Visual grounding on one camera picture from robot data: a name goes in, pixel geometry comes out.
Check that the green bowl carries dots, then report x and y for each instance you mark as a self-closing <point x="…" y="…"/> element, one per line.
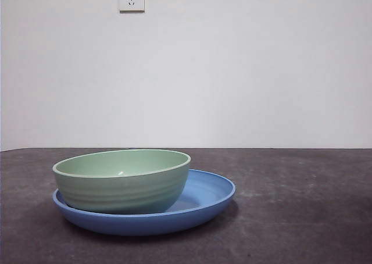
<point x="122" y="194"/>

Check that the blue plate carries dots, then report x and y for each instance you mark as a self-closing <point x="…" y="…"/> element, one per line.
<point x="145" y="224"/>

